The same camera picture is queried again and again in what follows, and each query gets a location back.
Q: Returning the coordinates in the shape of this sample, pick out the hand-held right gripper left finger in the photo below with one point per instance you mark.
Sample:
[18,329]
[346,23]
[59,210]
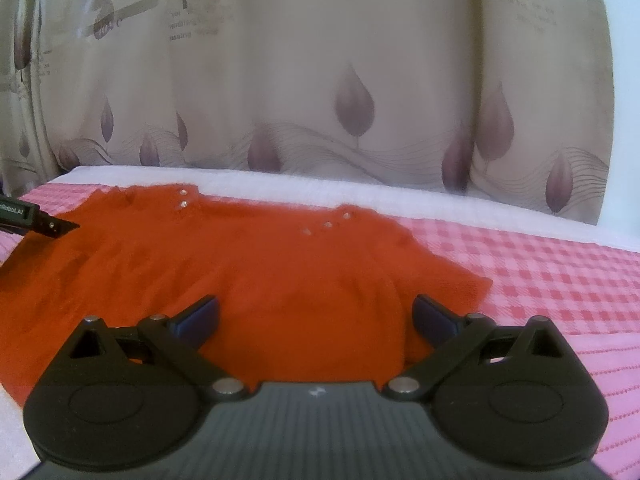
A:
[194,321]

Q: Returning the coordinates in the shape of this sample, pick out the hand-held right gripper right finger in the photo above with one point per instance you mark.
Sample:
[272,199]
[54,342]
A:
[435,324]

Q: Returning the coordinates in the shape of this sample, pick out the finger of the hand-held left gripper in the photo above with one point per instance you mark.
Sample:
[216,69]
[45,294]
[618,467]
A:
[56,226]

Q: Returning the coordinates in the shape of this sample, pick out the red knitted sweater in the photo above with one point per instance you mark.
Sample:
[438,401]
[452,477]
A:
[280,280]

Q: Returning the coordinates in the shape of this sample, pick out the pink white checked blanket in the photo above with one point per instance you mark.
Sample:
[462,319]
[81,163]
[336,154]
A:
[550,285]

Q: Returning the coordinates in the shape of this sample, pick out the beige leaf print curtain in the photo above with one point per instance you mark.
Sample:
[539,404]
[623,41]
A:
[300,85]

